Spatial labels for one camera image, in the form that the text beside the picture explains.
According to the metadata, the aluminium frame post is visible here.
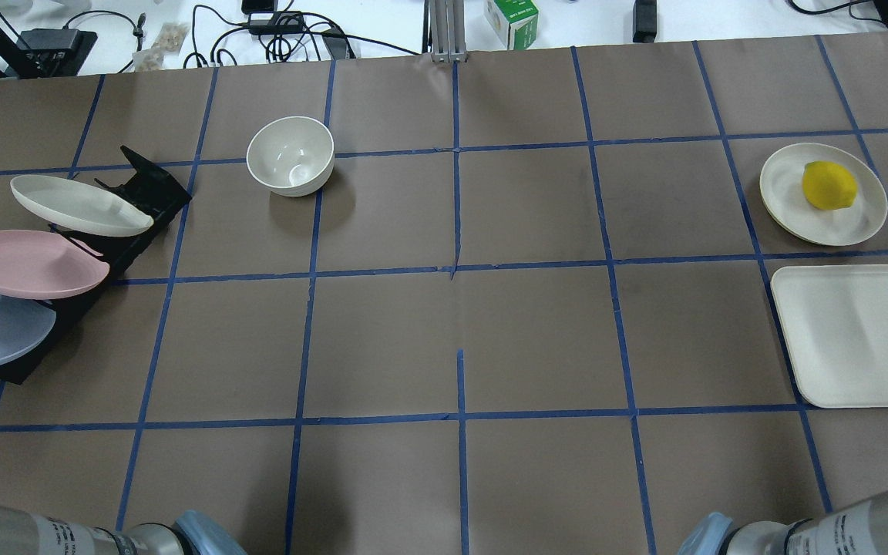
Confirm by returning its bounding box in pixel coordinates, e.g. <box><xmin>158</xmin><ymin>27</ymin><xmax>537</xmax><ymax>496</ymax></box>
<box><xmin>422</xmin><ymin>1</ymin><xmax>466</xmax><ymax>63</ymax></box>

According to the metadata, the cream plate in rack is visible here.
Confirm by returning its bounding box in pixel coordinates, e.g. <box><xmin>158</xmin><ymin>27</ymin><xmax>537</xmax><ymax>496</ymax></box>
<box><xmin>10</xmin><ymin>173</ymin><xmax>154</xmax><ymax>237</ymax></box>

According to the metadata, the black camera stand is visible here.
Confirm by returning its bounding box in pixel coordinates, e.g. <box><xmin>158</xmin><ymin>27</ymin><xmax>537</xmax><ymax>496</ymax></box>
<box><xmin>0</xmin><ymin>1</ymin><xmax>99</xmax><ymax>79</ymax></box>

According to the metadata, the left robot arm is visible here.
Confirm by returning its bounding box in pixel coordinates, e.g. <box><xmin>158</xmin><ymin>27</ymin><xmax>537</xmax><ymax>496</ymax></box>
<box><xmin>0</xmin><ymin>506</ymin><xmax>246</xmax><ymax>554</ymax></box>

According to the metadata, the cream bowl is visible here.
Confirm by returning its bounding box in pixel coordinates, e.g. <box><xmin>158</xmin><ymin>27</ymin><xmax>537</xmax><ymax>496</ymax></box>
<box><xmin>245</xmin><ymin>116</ymin><xmax>335</xmax><ymax>197</ymax></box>

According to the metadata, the cream plate under lemon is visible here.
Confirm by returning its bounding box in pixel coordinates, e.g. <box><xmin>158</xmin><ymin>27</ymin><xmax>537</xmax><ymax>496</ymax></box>
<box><xmin>760</xmin><ymin>142</ymin><xmax>888</xmax><ymax>247</ymax></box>

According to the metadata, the black plate rack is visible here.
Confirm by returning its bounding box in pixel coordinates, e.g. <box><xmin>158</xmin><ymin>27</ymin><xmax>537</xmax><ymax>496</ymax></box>
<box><xmin>0</xmin><ymin>147</ymin><xmax>191</xmax><ymax>384</ymax></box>

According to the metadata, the white rectangular tray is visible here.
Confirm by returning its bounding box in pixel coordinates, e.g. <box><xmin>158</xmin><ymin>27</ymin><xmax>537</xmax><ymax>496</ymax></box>
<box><xmin>771</xmin><ymin>264</ymin><xmax>888</xmax><ymax>409</ymax></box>

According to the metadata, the yellow lemon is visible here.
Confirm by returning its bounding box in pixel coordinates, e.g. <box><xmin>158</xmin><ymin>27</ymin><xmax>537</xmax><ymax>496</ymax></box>
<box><xmin>801</xmin><ymin>160</ymin><xmax>859</xmax><ymax>211</ymax></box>

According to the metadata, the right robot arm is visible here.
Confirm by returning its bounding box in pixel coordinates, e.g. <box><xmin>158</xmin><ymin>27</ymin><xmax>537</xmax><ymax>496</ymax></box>
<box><xmin>678</xmin><ymin>491</ymin><xmax>888</xmax><ymax>554</ymax></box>

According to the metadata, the green white box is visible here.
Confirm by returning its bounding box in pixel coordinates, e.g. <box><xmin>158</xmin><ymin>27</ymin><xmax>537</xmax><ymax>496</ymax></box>
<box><xmin>484</xmin><ymin>1</ymin><xmax>540</xmax><ymax>50</ymax></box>

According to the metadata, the black power adapter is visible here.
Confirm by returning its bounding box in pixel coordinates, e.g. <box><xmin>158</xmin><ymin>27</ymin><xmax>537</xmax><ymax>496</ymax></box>
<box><xmin>632</xmin><ymin>0</ymin><xmax>657</xmax><ymax>43</ymax></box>

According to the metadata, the pink plate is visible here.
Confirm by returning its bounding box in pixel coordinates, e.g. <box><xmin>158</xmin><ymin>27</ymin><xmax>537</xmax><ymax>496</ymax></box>
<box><xmin>0</xmin><ymin>230</ymin><xmax>109</xmax><ymax>300</ymax></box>

